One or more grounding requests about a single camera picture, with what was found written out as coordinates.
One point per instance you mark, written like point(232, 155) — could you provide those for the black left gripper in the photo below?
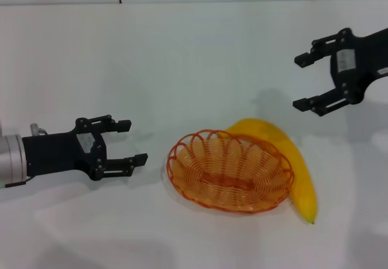
point(54, 154)

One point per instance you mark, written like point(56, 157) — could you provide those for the yellow banana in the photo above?
point(306, 199)

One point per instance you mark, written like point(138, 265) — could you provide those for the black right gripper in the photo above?
point(360, 60)

